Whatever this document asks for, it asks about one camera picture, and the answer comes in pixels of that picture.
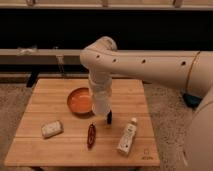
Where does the white plastic bottle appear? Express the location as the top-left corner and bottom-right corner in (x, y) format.
(117, 117), (137, 155)

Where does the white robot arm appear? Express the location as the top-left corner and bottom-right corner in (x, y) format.
(80, 36), (213, 171)

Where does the blue electronic box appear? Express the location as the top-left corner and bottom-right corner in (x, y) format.
(182, 93), (201, 108)

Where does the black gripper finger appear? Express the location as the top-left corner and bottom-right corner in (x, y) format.
(106, 111), (112, 125)

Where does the wooden table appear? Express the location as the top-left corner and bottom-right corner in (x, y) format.
(5, 79), (160, 167)

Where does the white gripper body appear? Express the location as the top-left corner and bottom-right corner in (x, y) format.
(90, 85), (111, 116)

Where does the orange ceramic bowl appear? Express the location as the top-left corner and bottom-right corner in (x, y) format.
(67, 87), (92, 116)

